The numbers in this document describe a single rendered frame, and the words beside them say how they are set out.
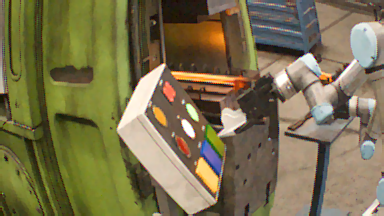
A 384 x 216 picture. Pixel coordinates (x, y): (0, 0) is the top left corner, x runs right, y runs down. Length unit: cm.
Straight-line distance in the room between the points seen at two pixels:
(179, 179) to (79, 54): 69
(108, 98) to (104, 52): 15
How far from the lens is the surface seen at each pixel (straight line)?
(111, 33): 177
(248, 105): 161
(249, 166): 215
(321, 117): 155
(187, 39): 243
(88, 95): 190
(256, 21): 589
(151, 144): 140
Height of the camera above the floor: 169
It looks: 21 degrees down
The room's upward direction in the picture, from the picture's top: 6 degrees counter-clockwise
